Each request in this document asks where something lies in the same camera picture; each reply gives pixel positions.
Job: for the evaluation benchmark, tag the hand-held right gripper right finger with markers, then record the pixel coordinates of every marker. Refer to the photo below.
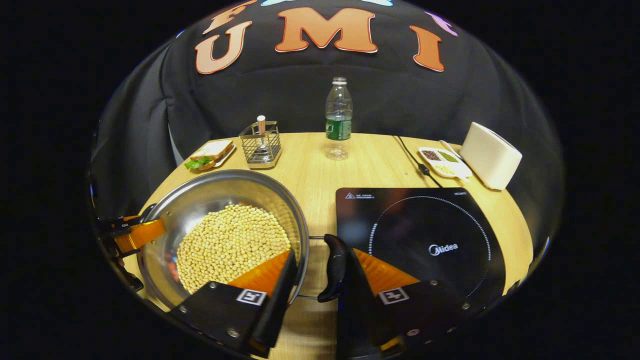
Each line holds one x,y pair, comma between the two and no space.
360,310

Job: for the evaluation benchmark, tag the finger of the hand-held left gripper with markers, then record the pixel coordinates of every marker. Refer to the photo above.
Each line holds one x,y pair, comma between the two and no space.
140,235

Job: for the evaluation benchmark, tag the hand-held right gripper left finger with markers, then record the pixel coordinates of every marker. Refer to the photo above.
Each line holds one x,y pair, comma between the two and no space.
280,310

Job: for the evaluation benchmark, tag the stainless steel pot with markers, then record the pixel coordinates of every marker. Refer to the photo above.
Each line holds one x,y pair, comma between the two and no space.
200,200

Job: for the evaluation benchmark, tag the pile of yellow soybeans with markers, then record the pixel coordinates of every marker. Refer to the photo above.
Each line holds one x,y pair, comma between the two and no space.
230,245

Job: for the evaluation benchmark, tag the black induction cooktop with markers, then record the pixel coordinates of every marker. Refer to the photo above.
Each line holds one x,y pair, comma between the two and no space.
425,220

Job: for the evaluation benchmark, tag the sandwich on white plate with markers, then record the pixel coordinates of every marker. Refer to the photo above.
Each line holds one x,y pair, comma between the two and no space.
212,150

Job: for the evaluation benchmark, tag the white divided bean dish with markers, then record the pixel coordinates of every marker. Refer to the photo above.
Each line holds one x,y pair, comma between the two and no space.
442,160

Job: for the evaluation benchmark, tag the clear plastic water bottle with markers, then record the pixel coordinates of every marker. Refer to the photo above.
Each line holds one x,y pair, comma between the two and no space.
338,130

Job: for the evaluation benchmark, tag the white toaster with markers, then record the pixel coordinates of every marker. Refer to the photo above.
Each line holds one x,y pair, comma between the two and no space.
487,155

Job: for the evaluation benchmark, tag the black backdrop cloth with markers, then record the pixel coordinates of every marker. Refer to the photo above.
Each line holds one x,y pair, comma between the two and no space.
400,100

